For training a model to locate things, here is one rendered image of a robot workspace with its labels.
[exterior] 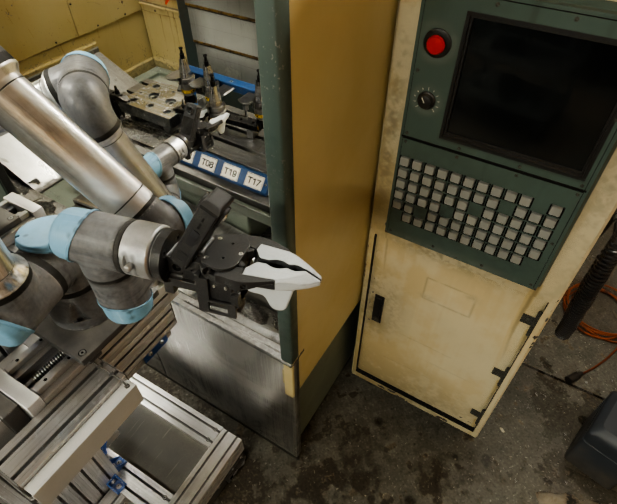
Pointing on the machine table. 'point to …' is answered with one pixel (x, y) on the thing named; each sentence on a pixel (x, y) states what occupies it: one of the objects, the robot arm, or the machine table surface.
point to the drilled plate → (158, 104)
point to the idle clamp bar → (244, 124)
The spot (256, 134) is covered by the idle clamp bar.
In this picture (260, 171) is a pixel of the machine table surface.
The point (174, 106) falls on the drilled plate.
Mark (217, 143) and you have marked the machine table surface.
